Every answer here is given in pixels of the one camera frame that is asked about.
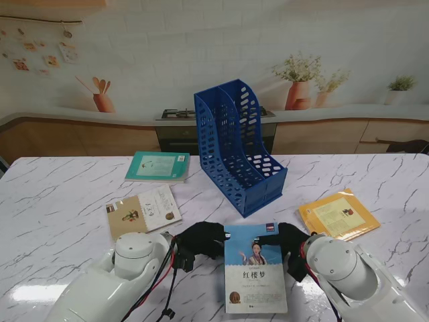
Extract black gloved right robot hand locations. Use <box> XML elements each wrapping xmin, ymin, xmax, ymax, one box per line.
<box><xmin>254</xmin><ymin>221</ymin><xmax>311</xmax><ymax>265</ymax></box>

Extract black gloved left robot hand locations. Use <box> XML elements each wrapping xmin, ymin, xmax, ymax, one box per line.
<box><xmin>174</xmin><ymin>221</ymin><xmax>232</xmax><ymax>261</ymax></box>

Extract light blue book with woman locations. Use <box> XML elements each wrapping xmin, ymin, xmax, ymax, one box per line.
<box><xmin>223</xmin><ymin>221</ymin><xmax>289</xmax><ymax>315</ymax></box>

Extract yellow cover book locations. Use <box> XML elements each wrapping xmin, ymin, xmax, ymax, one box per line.
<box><xmin>297</xmin><ymin>187</ymin><xmax>381</xmax><ymax>242</ymax></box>

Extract blue perforated plastic file holder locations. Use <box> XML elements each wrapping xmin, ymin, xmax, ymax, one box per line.
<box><xmin>193</xmin><ymin>78</ymin><xmax>288</xmax><ymax>219</ymax></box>

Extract beige and white cover book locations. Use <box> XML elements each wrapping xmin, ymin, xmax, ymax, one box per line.
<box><xmin>105</xmin><ymin>184</ymin><xmax>184</xmax><ymax>242</ymax></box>

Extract teal cover book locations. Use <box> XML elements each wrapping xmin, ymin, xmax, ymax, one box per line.
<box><xmin>124</xmin><ymin>150</ymin><xmax>191</xmax><ymax>184</ymax></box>

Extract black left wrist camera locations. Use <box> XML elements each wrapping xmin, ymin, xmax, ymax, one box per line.
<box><xmin>172</xmin><ymin>246</ymin><xmax>197</xmax><ymax>272</ymax></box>

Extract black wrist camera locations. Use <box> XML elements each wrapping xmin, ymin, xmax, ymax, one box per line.
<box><xmin>286</xmin><ymin>254</ymin><xmax>311</xmax><ymax>282</ymax></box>
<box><xmin>172</xmin><ymin>246</ymin><xmax>197</xmax><ymax>272</ymax></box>

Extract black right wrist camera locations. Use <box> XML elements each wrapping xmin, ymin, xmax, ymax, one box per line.
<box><xmin>286</xmin><ymin>254</ymin><xmax>311</xmax><ymax>282</ymax></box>

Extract red black left arm cables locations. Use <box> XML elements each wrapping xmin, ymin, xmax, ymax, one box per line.
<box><xmin>120</xmin><ymin>234</ymin><xmax>182</xmax><ymax>322</ymax></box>

